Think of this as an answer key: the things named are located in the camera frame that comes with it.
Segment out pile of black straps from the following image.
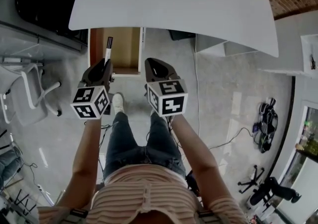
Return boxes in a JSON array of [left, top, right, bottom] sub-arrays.
[[252, 97, 278, 154]]

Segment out white marker pen black cap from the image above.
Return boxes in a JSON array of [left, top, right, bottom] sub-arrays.
[[104, 36, 114, 64]]

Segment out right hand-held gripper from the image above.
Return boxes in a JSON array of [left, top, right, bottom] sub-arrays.
[[144, 57, 188, 118]]

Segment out person's left white shoe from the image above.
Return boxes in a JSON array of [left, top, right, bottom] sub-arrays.
[[112, 93, 124, 114]]

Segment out white cable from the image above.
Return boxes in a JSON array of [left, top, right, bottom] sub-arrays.
[[193, 33, 201, 139]]

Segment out white shelf unit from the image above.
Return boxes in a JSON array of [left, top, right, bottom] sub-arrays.
[[263, 33, 318, 79]]

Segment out person's striped shirt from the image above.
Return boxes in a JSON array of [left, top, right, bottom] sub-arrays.
[[37, 164, 249, 224]]

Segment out person's blue jeans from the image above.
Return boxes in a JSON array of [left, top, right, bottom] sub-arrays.
[[103, 111, 187, 185]]

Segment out black chair base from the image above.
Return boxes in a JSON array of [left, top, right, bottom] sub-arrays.
[[238, 164, 264, 195]]

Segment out large black bag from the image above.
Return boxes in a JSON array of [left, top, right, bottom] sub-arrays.
[[14, 0, 89, 45]]

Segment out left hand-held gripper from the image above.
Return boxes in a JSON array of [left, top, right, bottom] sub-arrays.
[[70, 58, 115, 120]]

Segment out person's right forearm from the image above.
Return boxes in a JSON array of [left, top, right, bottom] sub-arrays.
[[171, 115, 233, 206]]

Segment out white desk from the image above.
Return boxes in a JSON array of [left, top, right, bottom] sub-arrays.
[[68, 0, 279, 59]]

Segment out person's left forearm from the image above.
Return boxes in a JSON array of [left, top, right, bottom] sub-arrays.
[[56, 118, 102, 209]]

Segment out wooden drawer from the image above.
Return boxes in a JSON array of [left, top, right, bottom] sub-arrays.
[[87, 27, 145, 77]]

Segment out white office chair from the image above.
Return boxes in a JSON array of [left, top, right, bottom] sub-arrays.
[[0, 63, 62, 127]]

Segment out black floor cable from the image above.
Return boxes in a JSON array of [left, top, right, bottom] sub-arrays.
[[208, 127, 255, 150]]

